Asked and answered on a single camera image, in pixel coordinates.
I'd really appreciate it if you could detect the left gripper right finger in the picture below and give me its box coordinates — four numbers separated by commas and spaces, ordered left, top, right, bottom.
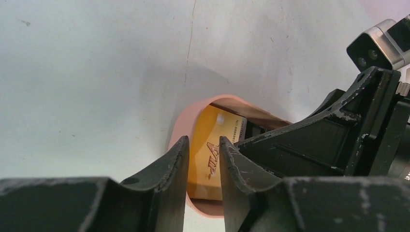
220, 137, 410, 232

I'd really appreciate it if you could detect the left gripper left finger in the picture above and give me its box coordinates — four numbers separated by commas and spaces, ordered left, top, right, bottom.
0, 136, 189, 232

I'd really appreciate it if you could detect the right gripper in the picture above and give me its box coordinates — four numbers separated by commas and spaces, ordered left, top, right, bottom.
236, 67, 410, 178

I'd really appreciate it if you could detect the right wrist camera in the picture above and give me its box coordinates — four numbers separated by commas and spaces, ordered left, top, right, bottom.
346, 15, 410, 72

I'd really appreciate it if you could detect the pink plastic tray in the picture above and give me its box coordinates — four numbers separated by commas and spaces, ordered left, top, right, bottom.
169, 95, 290, 218

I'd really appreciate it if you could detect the yellow card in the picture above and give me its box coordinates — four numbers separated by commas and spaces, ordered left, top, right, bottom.
187, 105, 247, 201

